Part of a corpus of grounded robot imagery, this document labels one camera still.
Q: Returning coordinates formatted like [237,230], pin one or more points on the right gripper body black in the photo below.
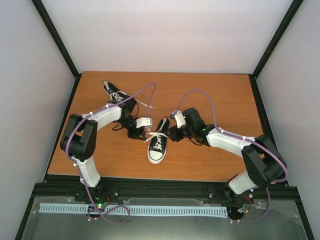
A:
[190,130]

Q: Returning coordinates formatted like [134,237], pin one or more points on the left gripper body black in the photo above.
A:
[125,122]

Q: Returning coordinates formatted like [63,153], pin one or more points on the sneaker white shoelace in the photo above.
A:
[158,145]
[142,103]

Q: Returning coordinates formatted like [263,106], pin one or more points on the black white sneaker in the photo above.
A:
[109,87]
[154,156]

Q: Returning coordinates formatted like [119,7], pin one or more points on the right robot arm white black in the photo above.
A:
[263,163]

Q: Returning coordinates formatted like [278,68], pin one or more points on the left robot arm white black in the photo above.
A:
[80,135]

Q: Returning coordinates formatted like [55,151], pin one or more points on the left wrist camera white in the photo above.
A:
[145,122]

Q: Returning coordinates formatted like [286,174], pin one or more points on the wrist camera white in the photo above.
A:
[145,122]
[179,118]

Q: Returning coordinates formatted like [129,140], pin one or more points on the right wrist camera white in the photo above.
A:
[179,118]

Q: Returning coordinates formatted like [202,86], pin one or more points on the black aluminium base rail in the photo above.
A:
[119,190]

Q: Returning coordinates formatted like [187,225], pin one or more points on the light blue slotted cable duct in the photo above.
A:
[136,210]

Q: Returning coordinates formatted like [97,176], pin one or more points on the left black frame post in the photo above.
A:
[46,19]

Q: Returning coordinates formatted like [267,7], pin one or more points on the black frame post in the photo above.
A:
[46,19]
[284,24]

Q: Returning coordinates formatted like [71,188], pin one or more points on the right black frame post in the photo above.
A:
[284,24]

